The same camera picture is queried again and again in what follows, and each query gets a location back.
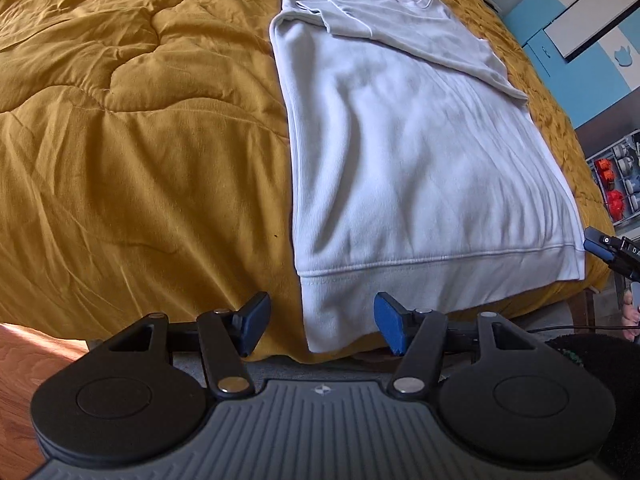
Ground blue white apple wardrobe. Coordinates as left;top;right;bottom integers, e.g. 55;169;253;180
503;0;639;128

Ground white Nevada sweatshirt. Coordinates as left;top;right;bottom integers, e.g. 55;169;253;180
269;0;586;353

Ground shoe rack with shoes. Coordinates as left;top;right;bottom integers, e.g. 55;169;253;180
587;129;639;234

